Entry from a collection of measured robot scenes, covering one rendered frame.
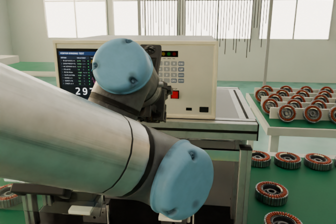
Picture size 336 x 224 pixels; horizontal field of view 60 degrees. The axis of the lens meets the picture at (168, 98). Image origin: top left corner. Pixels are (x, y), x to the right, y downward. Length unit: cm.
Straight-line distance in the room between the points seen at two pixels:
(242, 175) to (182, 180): 54
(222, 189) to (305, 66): 659
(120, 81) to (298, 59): 711
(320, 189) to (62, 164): 115
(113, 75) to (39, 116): 18
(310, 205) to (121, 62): 94
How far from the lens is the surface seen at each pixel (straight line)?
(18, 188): 65
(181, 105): 78
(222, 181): 101
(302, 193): 124
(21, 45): 837
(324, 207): 120
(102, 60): 38
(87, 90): 83
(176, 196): 28
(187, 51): 75
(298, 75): 747
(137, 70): 37
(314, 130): 195
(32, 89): 21
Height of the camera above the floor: 137
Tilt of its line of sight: 15 degrees down
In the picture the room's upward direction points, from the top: straight up
